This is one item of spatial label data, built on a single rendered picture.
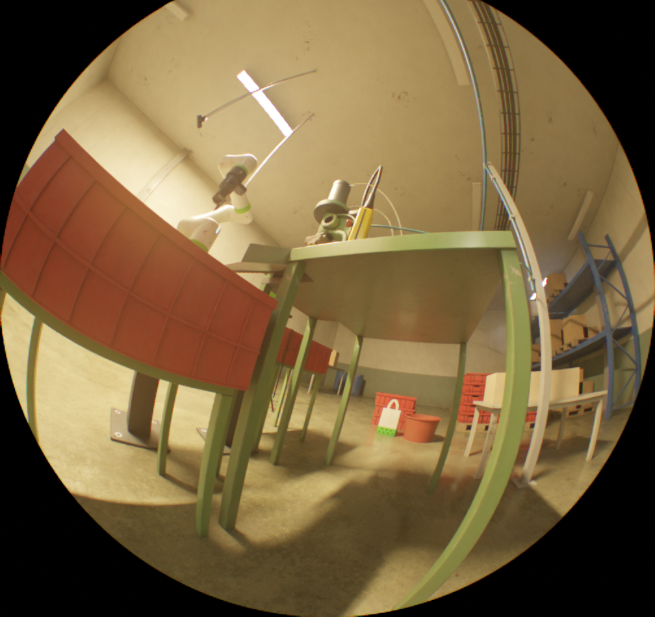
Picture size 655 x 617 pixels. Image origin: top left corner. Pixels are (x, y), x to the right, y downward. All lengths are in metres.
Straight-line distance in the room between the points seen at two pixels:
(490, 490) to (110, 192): 0.74
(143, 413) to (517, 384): 1.23
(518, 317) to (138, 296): 0.61
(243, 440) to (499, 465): 0.54
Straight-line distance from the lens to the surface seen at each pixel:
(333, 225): 1.06
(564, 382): 1.93
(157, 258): 0.36
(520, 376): 0.39
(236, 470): 0.62
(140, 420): 1.13
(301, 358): 1.14
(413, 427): 2.53
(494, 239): 0.48
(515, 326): 0.40
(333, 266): 0.59
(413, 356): 9.02
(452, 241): 0.46
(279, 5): 4.05
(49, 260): 0.38
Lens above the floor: 0.63
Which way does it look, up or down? 23 degrees up
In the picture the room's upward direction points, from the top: 15 degrees clockwise
